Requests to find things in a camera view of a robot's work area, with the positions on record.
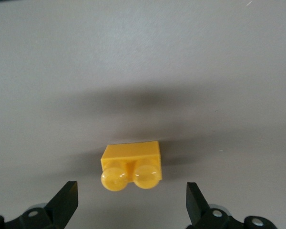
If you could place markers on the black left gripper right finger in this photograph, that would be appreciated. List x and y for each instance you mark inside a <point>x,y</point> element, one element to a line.
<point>197,207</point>

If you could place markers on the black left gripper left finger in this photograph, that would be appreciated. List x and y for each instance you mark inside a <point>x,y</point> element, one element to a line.
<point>62,205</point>

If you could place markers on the yellow two-stud block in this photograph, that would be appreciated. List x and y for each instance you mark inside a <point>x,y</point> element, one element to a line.
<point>131,152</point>

